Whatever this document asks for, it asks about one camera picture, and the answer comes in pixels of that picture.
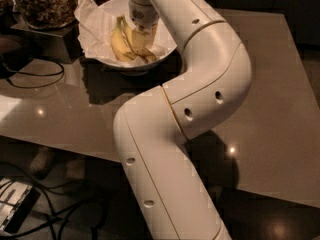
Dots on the white bowl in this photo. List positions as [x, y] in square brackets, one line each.
[100, 23]

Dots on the dark round object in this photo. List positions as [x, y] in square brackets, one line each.
[14, 53]

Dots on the dark metal box stand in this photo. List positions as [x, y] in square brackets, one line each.
[61, 45]

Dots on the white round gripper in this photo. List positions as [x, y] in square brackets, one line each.
[144, 14]

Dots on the glass jar of nuts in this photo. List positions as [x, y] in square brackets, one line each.
[47, 14]

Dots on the left light slipper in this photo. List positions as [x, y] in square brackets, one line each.
[42, 162]

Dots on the white paper napkin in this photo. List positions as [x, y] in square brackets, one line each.
[82, 11]

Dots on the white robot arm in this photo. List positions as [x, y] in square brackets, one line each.
[151, 129]

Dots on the spotted yellow banana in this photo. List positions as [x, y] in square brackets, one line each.
[145, 54]

